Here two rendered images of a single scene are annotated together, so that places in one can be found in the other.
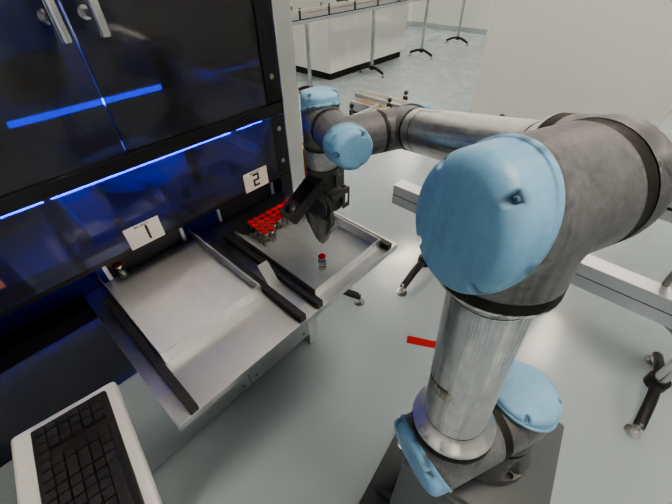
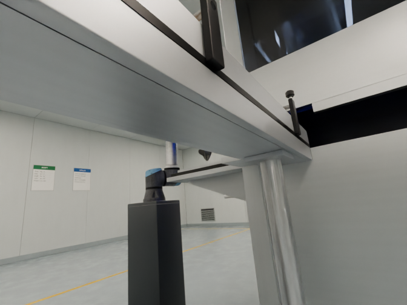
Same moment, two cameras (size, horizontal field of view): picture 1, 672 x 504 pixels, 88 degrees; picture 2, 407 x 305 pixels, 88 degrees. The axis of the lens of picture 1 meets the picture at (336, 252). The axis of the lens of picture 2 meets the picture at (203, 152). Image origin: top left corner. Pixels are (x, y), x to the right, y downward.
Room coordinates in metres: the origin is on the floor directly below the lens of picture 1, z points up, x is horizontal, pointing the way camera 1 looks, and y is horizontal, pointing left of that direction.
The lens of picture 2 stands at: (1.79, -0.13, 0.74)
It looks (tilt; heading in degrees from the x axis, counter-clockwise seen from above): 14 degrees up; 172
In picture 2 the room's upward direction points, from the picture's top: 5 degrees counter-clockwise
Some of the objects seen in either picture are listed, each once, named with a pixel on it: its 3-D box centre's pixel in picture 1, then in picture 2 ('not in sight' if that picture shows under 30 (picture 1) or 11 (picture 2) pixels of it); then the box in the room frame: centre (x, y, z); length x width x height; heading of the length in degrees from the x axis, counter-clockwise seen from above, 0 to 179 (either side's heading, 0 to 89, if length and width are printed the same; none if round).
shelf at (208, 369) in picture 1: (251, 270); (245, 176); (0.68, 0.23, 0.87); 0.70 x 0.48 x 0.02; 137
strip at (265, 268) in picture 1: (281, 283); not in sight; (0.59, 0.14, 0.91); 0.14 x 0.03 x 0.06; 47
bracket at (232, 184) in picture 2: not in sight; (220, 190); (0.86, 0.05, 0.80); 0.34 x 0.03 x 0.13; 47
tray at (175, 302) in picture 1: (179, 285); not in sight; (0.61, 0.40, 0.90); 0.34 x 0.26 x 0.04; 47
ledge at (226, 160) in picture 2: not in sight; (251, 158); (1.16, 0.10, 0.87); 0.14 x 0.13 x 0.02; 47
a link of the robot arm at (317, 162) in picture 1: (321, 155); not in sight; (0.69, 0.03, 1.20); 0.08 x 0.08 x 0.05
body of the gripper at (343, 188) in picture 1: (325, 187); not in sight; (0.69, 0.02, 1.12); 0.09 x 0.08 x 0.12; 136
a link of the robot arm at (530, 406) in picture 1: (510, 406); (154, 177); (0.26, -0.29, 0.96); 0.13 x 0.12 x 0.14; 112
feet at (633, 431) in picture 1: (651, 386); not in sight; (0.72, -1.37, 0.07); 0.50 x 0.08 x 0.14; 137
